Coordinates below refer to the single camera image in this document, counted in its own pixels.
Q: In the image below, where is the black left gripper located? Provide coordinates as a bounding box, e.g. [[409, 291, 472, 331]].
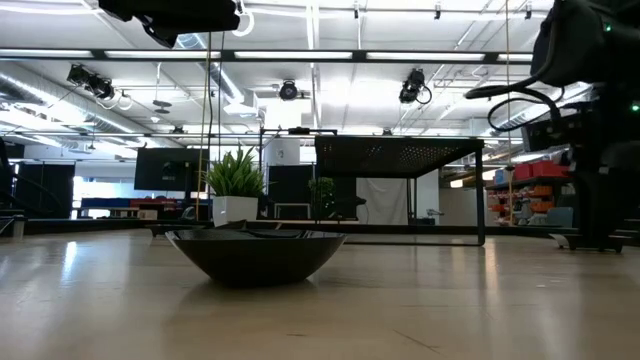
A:
[[97, 0, 241, 50]]

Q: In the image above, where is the black perforated metal shelf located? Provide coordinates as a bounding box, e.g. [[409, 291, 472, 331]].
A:
[[314, 135, 486, 247]]

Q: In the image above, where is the white hanging cable ring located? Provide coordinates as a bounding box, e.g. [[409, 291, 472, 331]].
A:
[[234, 9, 255, 39]]

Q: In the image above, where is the black teardrop mini plate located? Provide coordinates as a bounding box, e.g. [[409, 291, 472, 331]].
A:
[[215, 218, 250, 232]]

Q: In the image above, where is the yellow hanging rope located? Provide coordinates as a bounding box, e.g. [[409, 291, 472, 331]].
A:
[[503, 0, 515, 224]]

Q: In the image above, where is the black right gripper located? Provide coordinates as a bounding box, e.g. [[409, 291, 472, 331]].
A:
[[569, 84, 640, 249]]

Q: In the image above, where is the black overhead frame bar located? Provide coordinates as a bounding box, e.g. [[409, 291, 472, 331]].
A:
[[0, 48, 534, 65]]

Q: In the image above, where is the dark cabinet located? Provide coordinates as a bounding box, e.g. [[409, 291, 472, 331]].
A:
[[14, 162, 76, 220]]

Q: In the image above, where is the black ceiling spotlight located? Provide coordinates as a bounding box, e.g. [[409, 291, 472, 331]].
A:
[[87, 74, 116, 100], [398, 68, 433, 105], [278, 79, 300, 102]]

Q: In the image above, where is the small dark green plant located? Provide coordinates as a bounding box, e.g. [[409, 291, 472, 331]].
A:
[[307, 176, 337, 220]]

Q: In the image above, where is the black square mini plate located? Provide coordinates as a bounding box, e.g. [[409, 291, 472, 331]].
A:
[[147, 223, 207, 237], [548, 231, 635, 254]]

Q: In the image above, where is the black leaf-shaped mini plate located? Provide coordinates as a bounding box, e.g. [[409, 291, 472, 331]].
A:
[[164, 227, 349, 289]]

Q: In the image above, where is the dark storage rack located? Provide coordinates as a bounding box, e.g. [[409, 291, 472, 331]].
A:
[[484, 174, 576, 227]]

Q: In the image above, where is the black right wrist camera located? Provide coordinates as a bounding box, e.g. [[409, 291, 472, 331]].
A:
[[521, 117, 601, 154]]

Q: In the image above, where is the black hanging cable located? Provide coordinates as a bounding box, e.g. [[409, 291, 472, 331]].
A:
[[206, 32, 215, 151]]

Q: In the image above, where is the large red storage bin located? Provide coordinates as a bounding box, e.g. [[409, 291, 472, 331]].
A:
[[530, 159, 571, 178]]

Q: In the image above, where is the black monitor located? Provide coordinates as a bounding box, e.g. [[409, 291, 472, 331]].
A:
[[133, 147, 210, 192]]

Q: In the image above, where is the green plant in white pot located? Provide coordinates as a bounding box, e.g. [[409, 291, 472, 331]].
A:
[[202, 147, 266, 227]]

